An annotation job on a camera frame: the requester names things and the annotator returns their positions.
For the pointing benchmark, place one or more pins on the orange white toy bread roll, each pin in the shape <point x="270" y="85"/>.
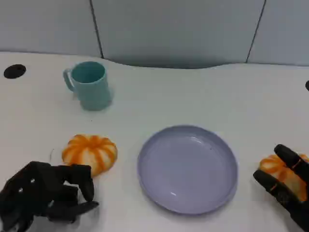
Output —
<point x="90" y="152"/>
<point x="277" y="169"/>

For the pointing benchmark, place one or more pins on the lilac plate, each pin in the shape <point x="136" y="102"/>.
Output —
<point x="187" y="169"/>

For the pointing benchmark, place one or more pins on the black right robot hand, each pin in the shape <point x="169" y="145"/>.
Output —
<point x="287" y="193"/>

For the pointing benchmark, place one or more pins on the pale green mug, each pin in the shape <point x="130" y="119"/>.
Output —
<point x="93" y="87"/>

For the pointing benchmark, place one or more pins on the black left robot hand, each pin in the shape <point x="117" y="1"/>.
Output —
<point x="36" y="188"/>

